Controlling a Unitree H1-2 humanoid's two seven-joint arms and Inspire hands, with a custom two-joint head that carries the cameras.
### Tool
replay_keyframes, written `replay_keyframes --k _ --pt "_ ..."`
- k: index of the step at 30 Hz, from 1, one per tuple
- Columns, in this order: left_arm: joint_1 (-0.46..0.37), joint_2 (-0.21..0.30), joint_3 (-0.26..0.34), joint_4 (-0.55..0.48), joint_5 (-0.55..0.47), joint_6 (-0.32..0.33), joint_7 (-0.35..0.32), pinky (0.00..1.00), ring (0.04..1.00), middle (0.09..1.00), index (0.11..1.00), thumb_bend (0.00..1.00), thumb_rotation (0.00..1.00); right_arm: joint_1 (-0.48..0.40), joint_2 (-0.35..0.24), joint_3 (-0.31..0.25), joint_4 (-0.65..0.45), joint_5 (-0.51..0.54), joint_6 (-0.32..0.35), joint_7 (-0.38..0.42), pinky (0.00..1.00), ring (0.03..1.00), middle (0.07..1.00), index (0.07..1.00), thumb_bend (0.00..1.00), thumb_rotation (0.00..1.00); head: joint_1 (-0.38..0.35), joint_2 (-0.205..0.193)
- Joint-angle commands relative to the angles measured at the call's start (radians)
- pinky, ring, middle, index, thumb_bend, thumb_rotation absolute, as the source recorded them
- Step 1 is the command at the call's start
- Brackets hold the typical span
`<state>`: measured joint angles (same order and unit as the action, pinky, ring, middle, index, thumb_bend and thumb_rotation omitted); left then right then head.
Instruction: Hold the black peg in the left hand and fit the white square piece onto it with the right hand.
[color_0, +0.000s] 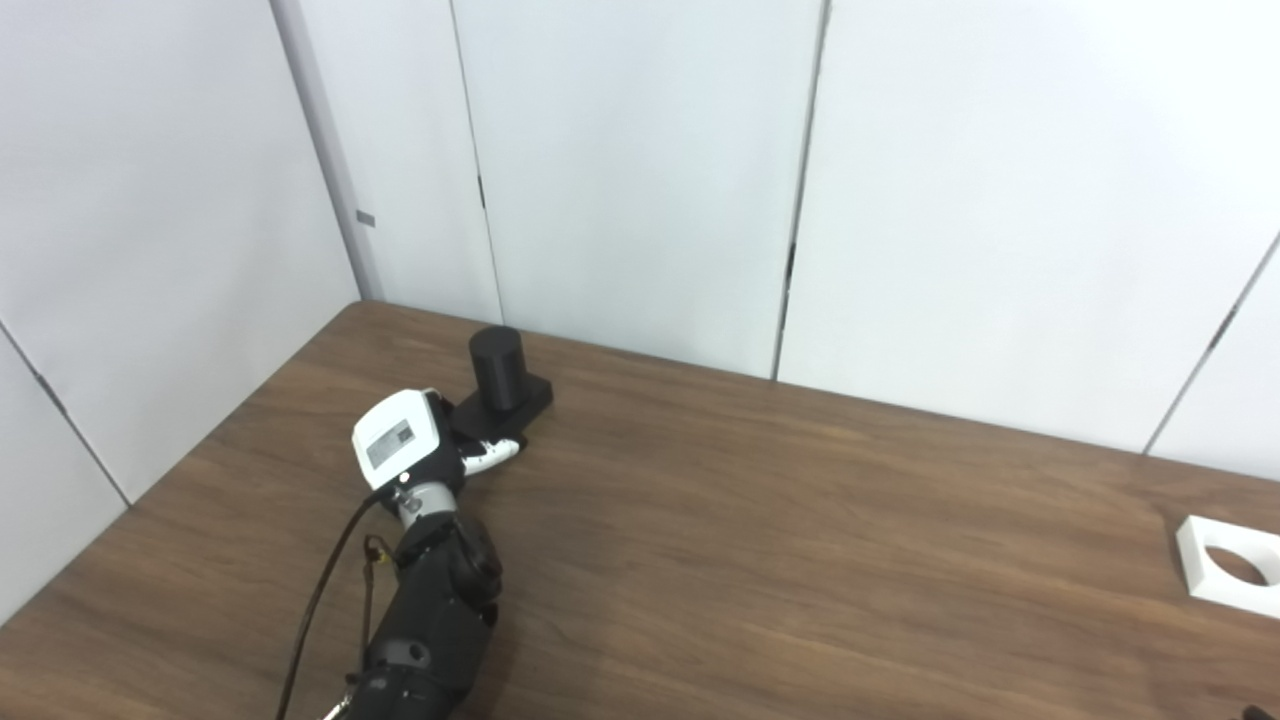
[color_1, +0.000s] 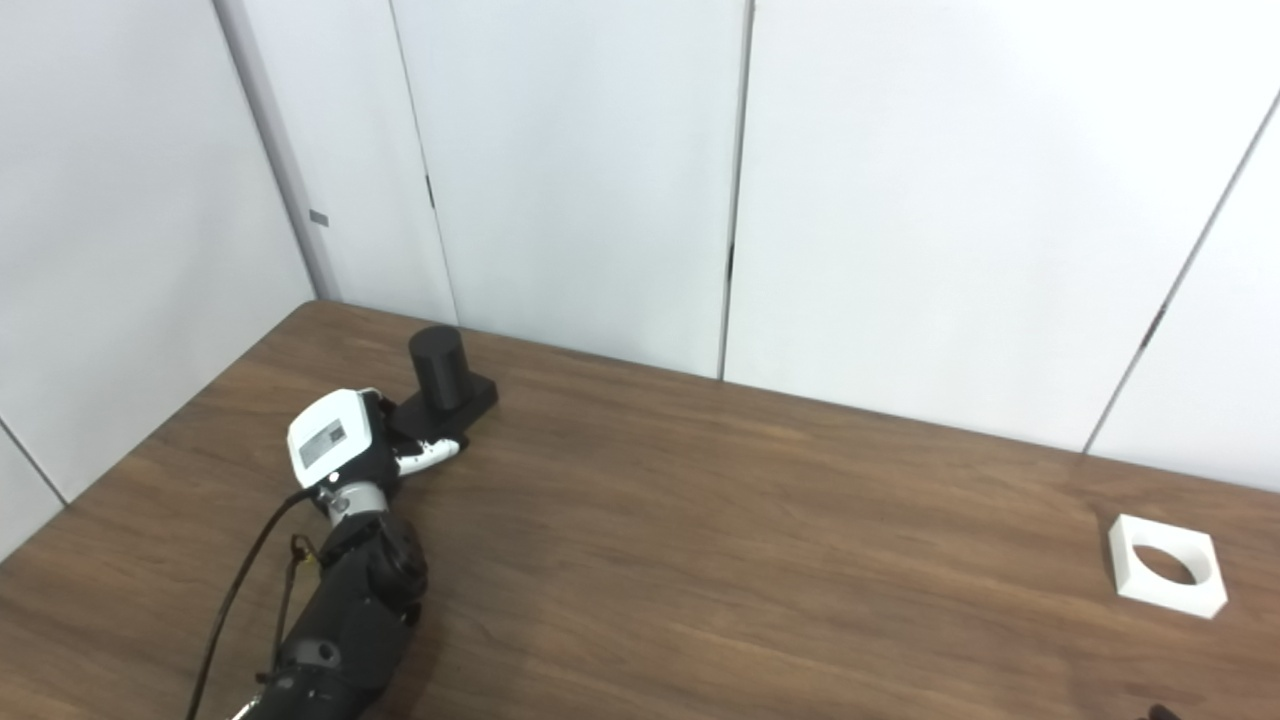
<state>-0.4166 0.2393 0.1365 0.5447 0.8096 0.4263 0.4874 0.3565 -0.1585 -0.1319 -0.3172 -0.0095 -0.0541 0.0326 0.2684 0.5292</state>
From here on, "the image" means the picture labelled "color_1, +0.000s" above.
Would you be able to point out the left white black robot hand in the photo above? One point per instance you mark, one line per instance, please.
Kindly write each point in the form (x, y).
(330, 440)

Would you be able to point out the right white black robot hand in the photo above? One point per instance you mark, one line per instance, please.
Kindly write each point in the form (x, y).
(1162, 714)

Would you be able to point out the white square piece with hole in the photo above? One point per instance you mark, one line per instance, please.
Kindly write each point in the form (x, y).
(1165, 594)

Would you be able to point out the black peg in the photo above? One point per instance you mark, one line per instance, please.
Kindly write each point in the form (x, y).
(440, 370)

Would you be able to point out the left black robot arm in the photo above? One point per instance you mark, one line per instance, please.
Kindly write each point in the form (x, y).
(350, 620)

